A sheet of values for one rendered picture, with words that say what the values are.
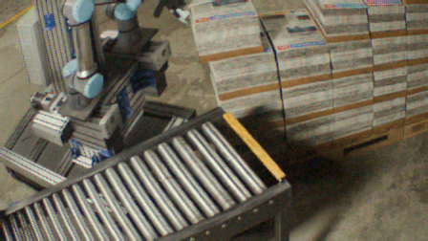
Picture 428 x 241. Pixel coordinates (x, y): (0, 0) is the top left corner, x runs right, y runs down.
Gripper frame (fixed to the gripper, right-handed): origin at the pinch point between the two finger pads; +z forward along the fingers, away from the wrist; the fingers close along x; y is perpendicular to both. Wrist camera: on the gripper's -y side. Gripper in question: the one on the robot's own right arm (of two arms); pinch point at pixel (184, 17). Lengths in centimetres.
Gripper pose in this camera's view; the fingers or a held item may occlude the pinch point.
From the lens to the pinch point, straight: 290.8
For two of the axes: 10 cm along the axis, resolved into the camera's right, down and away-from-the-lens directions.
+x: -1.5, -6.5, 7.5
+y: 7.8, -5.5, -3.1
